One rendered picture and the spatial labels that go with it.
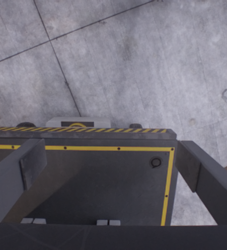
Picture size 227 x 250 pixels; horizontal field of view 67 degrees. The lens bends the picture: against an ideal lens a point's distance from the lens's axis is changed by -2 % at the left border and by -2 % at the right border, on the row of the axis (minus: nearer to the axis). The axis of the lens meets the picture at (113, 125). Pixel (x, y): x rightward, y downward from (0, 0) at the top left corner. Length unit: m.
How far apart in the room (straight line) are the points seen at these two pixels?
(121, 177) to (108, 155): 0.09
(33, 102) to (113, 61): 0.41
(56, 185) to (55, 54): 0.54
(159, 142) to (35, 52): 0.64
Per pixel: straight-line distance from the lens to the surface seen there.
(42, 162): 0.17
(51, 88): 0.85
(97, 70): 0.81
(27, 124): 0.82
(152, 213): 0.68
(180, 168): 0.17
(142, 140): 0.53
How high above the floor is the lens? 0.80
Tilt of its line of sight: 74 degrees down
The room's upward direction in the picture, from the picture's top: 179 degrees counter-clockwise
